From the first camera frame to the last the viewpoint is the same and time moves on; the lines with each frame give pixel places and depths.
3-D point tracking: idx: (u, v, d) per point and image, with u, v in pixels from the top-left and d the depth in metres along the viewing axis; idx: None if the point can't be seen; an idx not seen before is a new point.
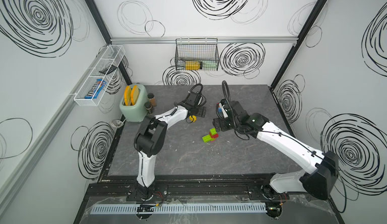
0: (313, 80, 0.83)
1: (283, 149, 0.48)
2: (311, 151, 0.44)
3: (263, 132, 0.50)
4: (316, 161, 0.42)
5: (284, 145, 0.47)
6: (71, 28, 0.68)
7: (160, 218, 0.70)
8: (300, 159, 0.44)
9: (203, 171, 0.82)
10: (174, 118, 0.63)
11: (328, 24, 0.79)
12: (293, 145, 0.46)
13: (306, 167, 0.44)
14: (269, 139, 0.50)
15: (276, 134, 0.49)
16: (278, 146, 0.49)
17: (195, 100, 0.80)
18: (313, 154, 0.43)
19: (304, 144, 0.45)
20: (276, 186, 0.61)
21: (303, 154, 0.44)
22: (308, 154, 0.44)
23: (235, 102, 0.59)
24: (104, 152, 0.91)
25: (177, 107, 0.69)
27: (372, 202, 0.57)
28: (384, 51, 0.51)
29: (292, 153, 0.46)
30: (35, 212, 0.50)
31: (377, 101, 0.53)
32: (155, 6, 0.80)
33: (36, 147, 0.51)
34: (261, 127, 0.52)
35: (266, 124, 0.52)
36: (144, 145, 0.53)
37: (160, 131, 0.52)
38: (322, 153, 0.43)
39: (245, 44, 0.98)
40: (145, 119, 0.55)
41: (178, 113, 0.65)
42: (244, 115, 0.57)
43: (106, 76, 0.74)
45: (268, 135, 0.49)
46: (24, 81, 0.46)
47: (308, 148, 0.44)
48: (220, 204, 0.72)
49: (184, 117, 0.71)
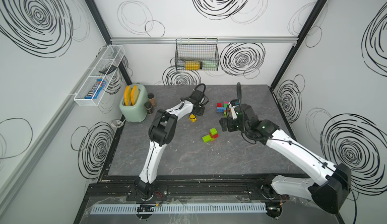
0: (313, 80, 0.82)
1: (293, 158, 0.47)
2: (322, 162, 0.44)
3: (273, 140, 0.50)
4: (327, 172, 0.41)
5: (295, 154, 0.46)
6: (71, 28, 0.68)
7: (160, 218, 0.70)
8: (310, 170, 0.44)
9: (203, 171, 0.82)
10: (182, 111, 0.71)
11: (328, 24, 0.79)
12: (303, 155, 0.45)
13: (316, 178, 0.43)
14: (279, 148, 0.49)
15: (285, 143, 0.49)
16: (288, 155, 0.48)
17: (199, 97, 0.89)
18: (324, 166, 0.43)
19: (315, 154, 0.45)
20: (278, 188, 0.61)
21: (313, 165, 0.43)
22: (318, 165, 0.43)
23: (247, 106, 0.58)
24: (104, 152, 0.91)
25: (184, 102, 0.77)
27: (372, 202, 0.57)
28: (384, 51, 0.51)
29: (302, 163, 0.45)
30: (35, 212, 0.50)
31: (377, 101, 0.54)
32: (155, 6, 0.80)
33: (36, 147, 0.51)
34: (271, 135, 0.51)
35: (276, 131, 0.52)
36: (157, 136, 0.61)
37: (172, 123, 0.60)
38: (333, 165, 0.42)
39: (245, 44, 0.98)
40: (158, 112, 0.62)
41: (186, 106, 0.73)
42: (254, 120, 0.57)
43: (106, 76, 0.74)
45: (277, 143, 0.49)
46: (24, 81, 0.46)
47: (318, 159, 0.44)
48: (220, 204, 0.72)
49: (189, 112, 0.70)
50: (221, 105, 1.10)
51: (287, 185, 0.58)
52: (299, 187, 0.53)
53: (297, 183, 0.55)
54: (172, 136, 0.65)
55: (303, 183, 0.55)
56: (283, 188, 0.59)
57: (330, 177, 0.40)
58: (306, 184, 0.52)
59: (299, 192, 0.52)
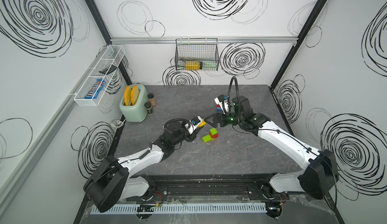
0: (313, 80, 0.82)
1: (281, 145, 0.50)
2: (306, 148, 0.46)
3: (262, 130, 0.54)
4: (311, 157, 0.44)
5: (282, 142, 0.49)
6: (71, 28, 0.68)
7: (160, 218, 0.70)
8: (295, 155, 0.46)
9: (202, 171, 0.82)
10: (145, 161, 0.53)
11: (328, 24, 0.79)
12: (289, 142, 0.48)
13: (301, 162, 0.45)
14: (270, 136, 0.53)
15: (274, 132, 0.52)
16: (277, 143, 0.51)
17: (171, 135, 0.63)
18: (308, 151, 0.45)
19: (301, 142, 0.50)
20: (276, 185, 0.62)
21: (298, 150, 0.46)
22: (303, 150, 0.46)
23: (244, 98, 0.61)
24: (104, 152, 0.91)
25: (149, 149, 0.58)
27: (373, 202, 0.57)
28: (384, 51, 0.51)
29: (289, 149, 0.48)
30: (36, 213, 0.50)
31: (377, 101, 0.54)
32: (154, 6, 0.80)
33: (36, 147, 0.51)
34: (261, 125, 0.55)
35: (266, 122, 0.56)
36: (94, 197, 0.41)
37: (116, 182, 0.41)
38: (317, 150, 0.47)
39: (245, 44, 0.98)
40: (105, 161, 0.45)
41: (148, 157, 0.54)
42: (249, 112, 0.60)
43: (106, 76, 0.74)
45: (267, 132, 0.53)
46: (24, 81, 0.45)
47: (304, 145, 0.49)
48: (220, 204, 0.72)
49: (156, 162, 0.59)
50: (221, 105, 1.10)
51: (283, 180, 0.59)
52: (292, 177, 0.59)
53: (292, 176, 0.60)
54: (114, 199, 0.43)
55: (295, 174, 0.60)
56: (281, 184, 0.59)
57: (312, 160, 0.43)
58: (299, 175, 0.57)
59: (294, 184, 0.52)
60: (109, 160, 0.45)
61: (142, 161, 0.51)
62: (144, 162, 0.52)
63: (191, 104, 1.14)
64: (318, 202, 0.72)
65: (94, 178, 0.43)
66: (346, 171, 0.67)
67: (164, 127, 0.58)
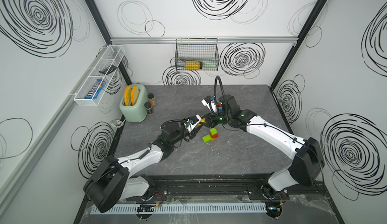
0: (313, 81, 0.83)
1: (269, 139, 0.51)
2: (292, 138, 0.48)
3: (250, 125, 0.55)
4: (297, 146, 0.46)
5: (270, 135, 0.51)
6: (71, 28, 0.68)
7: (160, 218, 0.70)
8: (282, 146, 0.48)
9: (202, 171, 0.82)
10: (146, 160, 0.53)
11: (328, 24, 0.79)
12: (276, 134, 0.50)
13: (288, 153, 0.47)
14: (258, 130, 0.54)
15: (261, 125, 0.54)
16: (266, 136, 0.52)
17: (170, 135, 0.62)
18: (294, 140, 0.47)
19: (286, 132, 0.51)
20: (276, 184, 0.61)
21: (285, 141, 0.48)
22: (288, 141, 0.47)
23: (230, 97, 0.62)
24: (104, 152, 0.91)
25: (148, 149, 0.58)
27: (373, 202, 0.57)
28: (384, 51, 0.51)
29: (276, 141, 0.49)
30: (36, 213, 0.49)
31: (376, 101, 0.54)
32: (154, 6, 0.80)
33: (36, 147, 0.51)
34: (249, 121, 0.57)
35: (254, 118, 0.57)
36: (94, 196, 0.41)
37: (117, 182, 0.41)
38: (303, 139, 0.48)
39: (245, 44, 0.98)
40: (105, 161, 0.45)
41: (149, 156, 0.55)
42: (237, 109, 0.62)
43: (106, 76, 0.74)
45: (255, 127, 0.54)
46: (23, 80, 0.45)
47: (289, 135, 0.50)
48: (220, 204, 0.72)
49: (156, 162, 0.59)
50: None
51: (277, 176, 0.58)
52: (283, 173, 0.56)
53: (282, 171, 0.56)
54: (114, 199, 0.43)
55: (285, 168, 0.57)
56: (279, 181, 0.59)
57: (299, 149, 0.45)
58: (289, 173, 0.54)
59: (288, 179, 0.53)
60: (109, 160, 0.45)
61: (142, 160, 0.52)
62: (144, 161, 0.53)
63: (191, 104, 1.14)
64: (318, 202, 0.72)
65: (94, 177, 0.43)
66: (346, 171, 0.67)
67: (163, 128, 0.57)
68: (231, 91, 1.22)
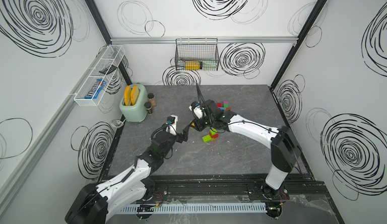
0: (313, 80, 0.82)
1: (248, 134, 0.55)
2: (267, 129, 0.52)
3: (231, 124, 0.59)
4: (272, 135, 0.50)
5: (248, 131, 0.55)
6: (71, 28, 0.68)
7: (160, 218, 0.70)
8: (261, 138, 0.51)
9: (202, 171, 0.82)
10: (131, 180, 0.51)
11: (328, 24, 0.79)
12: (253, 128, 0.54)
13: (266, 143, 0.50)
14: (237, 127, 0.58)
15: (240, 123, 0.58)
16: (247, 133, 0.56)
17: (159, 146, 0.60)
18: (269, 131, 0.51)
19: (263, 125, 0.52)
20: (273, 183, 0.62)
21: (261, 133, 0.52)
22: (264, 132, 0.51)
23: (210, 101, 0.66)
24: (105, 152, 0.91)
25: (133, 167, 0.55)
27: (373, 202, 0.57)
28: (384, 51, 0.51)
29: (255, 135, 0.53)
30: (36, 213, 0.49)
31: (376, 101, 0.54)
32: (154, 6, 0.80)
33: (36, 147, 0.51)
34: (229, 120, 0.61)
35: (233, 117, 0.62)
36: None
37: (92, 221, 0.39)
38: (276, 128, 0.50)
39: (245, 44, 0.98)
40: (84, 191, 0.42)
41: (134, 176, 0.52)
42: (218, 112, 0.66)
43: (106, 76, 0.74)
45: (235, 125, 0.58)
46: (23, 81, 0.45)
47: (265, 127, 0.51)
48: (220, 204, 0.72)
49: (147, 176, 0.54)
50: (221, 105, 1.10)
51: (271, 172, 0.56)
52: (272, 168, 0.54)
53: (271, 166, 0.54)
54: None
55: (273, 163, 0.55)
56: (275, 179, 0.59)
57: (273, 138, 0.48)
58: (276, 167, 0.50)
59: (280, 173, 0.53)
60: (86, 191, 0.43)
61: (127, 182, 0.49)
62: (129, 182, 0.50)
63: None
64: (318, 202, 0.72)
65: (73, 212, 0.41)
66: (346, 171, 0.67)
67: (152, 140, 0.59)
68: (231, 91, 1.22)
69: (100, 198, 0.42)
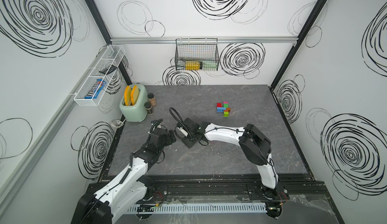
0: (314, 80, 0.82)
1: (223, 138, 0.60)
2: (236, 130, 0.58)
3: (206, 133, 0.64)
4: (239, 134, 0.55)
5: (221, 135, 0.60)
6: (71, 28, 0.68)
7: (160, 218, 0.70)
8: (233, 139, 0.56)
9: (203, 171, 0.82)
10: (130, 180, 0.51)
11: (328, 24, 0.79)
12: (225, 131, 0.59)
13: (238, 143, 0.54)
14: (211, 134, 0.63)
15: (213, 130, 0.63)
16: (220, 137, 0.61)
17: (158, 141, 0.65)
18: (237, 131, 0.57)
19: (232, 128, 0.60)
20: (267, 181, 0.62)
21: (232, 135, 0.57)
22: (233, 133, 0.57)
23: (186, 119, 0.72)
24: (104, 152, 0.91)
25: (129, 166, 0.54)
27: (373, 202, 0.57)
28: (384, 51, 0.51)
29: (227, 138, 0.58)
30: (36, 212, 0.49)
31: (376, 101, 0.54)
32: (154, 6, 0.80)
33: (36, 147, 0.51)
34: (205, 130, 0.66)
35: (208, 126, 0.67)
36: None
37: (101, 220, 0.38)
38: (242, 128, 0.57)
39: (245, 44, 0.98)
40: (81, 202, 0.41)
41: (132, 175, 0.51)
42: (195, 125, 0.73)
43: (106, 76, 0.74)
45: (209, 133, 0.64)
46: (23, 81, 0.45)
47: (234, 129, 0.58)
48: (220, 204, 0.72)
49: (144, 172, 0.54)
50: (221, 105, 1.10)
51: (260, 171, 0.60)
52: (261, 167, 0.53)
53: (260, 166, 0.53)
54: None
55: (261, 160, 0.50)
56: (266, 177, 0.60)
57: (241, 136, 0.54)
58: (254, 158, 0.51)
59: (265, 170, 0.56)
60: (85, 199, 0.41)
61: (125, 183, 0.48)
62: (127, 181, 0.49)
63: (191, 104, 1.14)
64: (318, 202, 0.72)
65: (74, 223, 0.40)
66: (346, 171, 0.67)
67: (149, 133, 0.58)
68: (231, 91, 1.22)
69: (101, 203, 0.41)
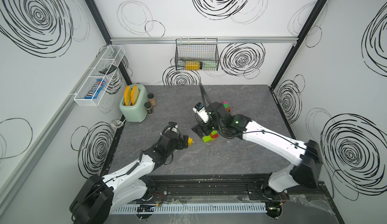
0: (313, 80, 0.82)
1: (268, 145, 0.49)
2: (294, 143, 0.46)
3: (248, 133, 0.51)
4: (300, 152, 0.44)
5: (269, 143, 0.48)
6: (71, 28, 0.68)
7: (160, 218, 0.70)
8: (285, 154, 0.46)
9: (203, 171, 0.82)
10: (136, 174, 0.52)
11: (328, 24, 0.79)
12: (276, 141, 0.47)
13: (292, 159, 0.45)
14: (255, 137, 0.50)
15: (259, 132, 0.50)
16: (264, 144, 0.49)
17: (168, 144, 0.65)
18: (296, 146, 0.45)
19: (287, 137, 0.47)
20: (277, 187, 0.60)
21: (287, 148, 0.45)
22: (291, 147, 0.45)
23: (218, 104, 0.57)
24: (104, 152, 0.91)
25: (138, 161, 0.55)
27: (373, 202, 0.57)
28: (384, 51, 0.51)
29: (276, 149, 0.47)
30: (36, 212, 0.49)
31: (376, 101, 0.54)
32: (155, 6, 0.80)
33: (36, 147, 0.51)
34: (245, 128, 0.52)
35: (249, 123, 0.53)
36: (80, 218, 0.40)
37: (101, 203, 0.40)
38: (304, 143, 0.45)
39: (245, 44, 0.98)
40: (88, 181, 0.43)
41: (138, 169, 0.53)
42: (228, 116, 0.57)
43: (106, 76, 0.74)
45: (253, 135, 0.50)
46: (23, 81, 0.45)
47: (290, 140, 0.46)
48: (220, 204, 0.72)
49: (150, 171, 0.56)
50: None
51: (278, 178, 0.60)
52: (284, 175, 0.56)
53: (283, 174, 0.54)
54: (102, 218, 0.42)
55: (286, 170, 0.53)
56: (280, 184, 0.58)
57: (304, 156, 0.43)
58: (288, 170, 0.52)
59: (289, 181, 0.52)
60: (92, 180, 0.43)
61: (131, 175, 0.50)
62: (134, 174, 0.51)
63: (191, 104, 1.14)
64: (317, 202, 0.72)
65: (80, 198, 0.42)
66: (346, 171, 0.67)
67: (160, 135, 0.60)
68: (231, 91, 1.22)
69: (106, 187, 0.43)
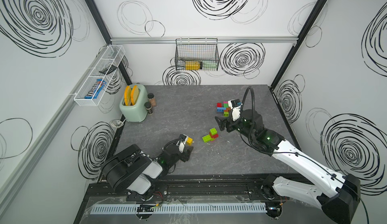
0: (313, 81, 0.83)
1: (300, 169, 0.47)
2: (330, 174, 0.43)
3: (279, 152, 0.50)
4: (337, 184, 0.41)
5: (302, 167, 0.46)
6: (71, 28, 0.68)
7: (160, 218, 0.70)
8: (318, 182, 0.43)
9: (203, 171, 0.82)
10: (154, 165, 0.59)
11: (328, 24, 0.79)
12: (311, 167, 0.45)
13: (325, 190, 0.42)
14: (286, 158, 0.48)
15: (292, 154, 0.48)
16: (296, 166, 0.47)
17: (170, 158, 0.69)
18: (332, 177, 0.42)
19: (323, 166, 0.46)
20: (282, 190, 0.60)
21: (322, 177, 0.43)
22: (327, 176, 0.43)
23: (258, 115, 0.54)
24: (104, 152, 0.91)
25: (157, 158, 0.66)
27: (373, 202, 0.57)
28: (384, 51, 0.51)
29: (309, 174, 0.45)
30: (36, 212, 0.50)
31: (376, 101, 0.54)
32: (155, 6, 0.80)
33: (36, 147, 0.51)
34: (276, 146, 0.51)
35: (281, 142, 0.52)
36: (115, 172, 0.44)
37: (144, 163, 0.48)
38: (342, 176, 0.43)
39: (245, 44, 0.98)
40: (131, 148, 0.51)
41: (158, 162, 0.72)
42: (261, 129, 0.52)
43: (106, 76, 0.74)
45: (284, 155, 0.49)
46: (23, 81, 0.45)
47: (327, 170, 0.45)
48: (220, 204, 0.72)
49: (153, 176, 0.63)
50: (221, 105, 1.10)
51: (294, 190, 0.57)
52: (305, 194, 0.53)
53: (304, 191, 0.54)
54: (127, 184, 0.45)
55: (309, 191, 0.53)
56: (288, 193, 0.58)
57: (340, 190, 0.40)
58: (315, 194, 0.50)
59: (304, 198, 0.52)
60: (133, 148, 0.51)
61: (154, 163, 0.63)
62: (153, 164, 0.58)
63: (191, 104, 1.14)
64: None
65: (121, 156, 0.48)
66: (346, 171, 0.67)
67: (163, 149, 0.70)
68: (231, 91, 1.22)
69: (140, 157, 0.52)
